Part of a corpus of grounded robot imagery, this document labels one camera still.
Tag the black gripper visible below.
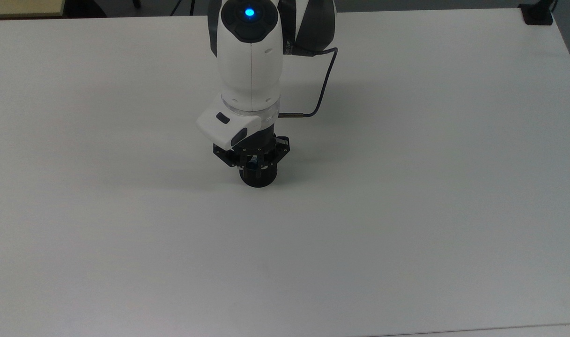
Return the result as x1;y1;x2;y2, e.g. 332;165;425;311
213;125;291;169

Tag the black mesh pen cup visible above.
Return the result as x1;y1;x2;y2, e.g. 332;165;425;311
239;159;279;189

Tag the tan wooden board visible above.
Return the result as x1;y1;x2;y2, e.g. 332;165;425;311
0;0;66;20

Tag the thin dark gripper cable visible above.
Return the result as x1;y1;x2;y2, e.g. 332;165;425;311
279;46;339;118

